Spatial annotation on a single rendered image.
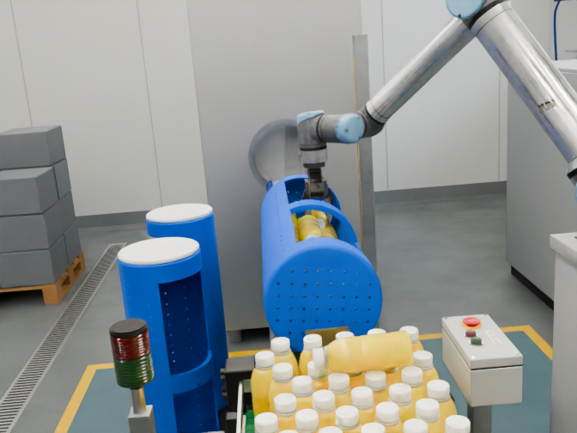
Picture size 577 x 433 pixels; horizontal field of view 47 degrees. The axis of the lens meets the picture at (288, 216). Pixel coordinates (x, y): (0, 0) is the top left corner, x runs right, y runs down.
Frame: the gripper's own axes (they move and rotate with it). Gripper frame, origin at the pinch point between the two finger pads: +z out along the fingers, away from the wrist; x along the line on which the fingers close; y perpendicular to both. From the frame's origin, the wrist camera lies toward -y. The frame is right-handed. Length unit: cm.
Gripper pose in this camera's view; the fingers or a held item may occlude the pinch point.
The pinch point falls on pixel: (319, 222)
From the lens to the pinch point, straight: 225.5
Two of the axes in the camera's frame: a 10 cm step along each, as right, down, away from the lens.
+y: -0.5, -2.5, 9.7
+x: -9.9, 1.0, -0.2
